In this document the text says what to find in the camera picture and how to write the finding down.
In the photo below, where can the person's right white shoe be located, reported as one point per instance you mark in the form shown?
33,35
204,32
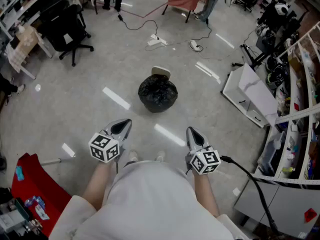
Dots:
160,156

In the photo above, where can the black power adapter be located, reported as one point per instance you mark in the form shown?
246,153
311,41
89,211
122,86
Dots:
120,17

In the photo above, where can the grey cabinet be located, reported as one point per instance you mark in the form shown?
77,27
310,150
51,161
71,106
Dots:
287,204

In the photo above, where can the white bin lid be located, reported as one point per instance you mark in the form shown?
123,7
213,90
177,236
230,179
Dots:
161,71

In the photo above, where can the black tripod stand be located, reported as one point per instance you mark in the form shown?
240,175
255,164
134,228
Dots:
247,52

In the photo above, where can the red cloth covered table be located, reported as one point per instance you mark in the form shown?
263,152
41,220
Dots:
32,181

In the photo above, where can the person's white shoe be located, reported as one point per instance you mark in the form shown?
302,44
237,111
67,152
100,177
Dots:
160,156
133,156

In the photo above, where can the white power strip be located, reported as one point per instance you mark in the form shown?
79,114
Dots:
157,37
153,43
193,45

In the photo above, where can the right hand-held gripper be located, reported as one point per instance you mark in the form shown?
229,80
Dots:
205,161

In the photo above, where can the beige cloth covered table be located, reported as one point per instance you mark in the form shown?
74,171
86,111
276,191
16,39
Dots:
23,44

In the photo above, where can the person's left forearm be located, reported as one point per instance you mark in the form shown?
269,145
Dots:
100,184

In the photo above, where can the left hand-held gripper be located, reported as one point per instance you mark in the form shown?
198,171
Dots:
103,149

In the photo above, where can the person's white shirt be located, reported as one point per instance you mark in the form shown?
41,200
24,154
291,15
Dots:
150,196

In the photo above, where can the black garbage bag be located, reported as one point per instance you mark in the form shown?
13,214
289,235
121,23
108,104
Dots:
157,94

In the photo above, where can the black mesh office chair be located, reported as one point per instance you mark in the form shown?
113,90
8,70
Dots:
62,26

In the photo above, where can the red diamond sticker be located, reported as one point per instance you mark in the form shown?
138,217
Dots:
310,214

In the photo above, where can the person's right forearm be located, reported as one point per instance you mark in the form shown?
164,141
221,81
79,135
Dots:
203,196

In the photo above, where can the teal small packet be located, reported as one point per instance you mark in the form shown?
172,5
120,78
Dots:
19,172

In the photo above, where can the white metal shelf rack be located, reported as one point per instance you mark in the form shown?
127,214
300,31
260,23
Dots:
300,114

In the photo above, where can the white black backpack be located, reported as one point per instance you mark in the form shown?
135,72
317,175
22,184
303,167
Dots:
281,8

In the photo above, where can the person's left white shoe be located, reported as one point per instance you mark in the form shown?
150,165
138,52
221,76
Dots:
133,156

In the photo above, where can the white cabinet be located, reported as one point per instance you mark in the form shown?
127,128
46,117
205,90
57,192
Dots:
250,84

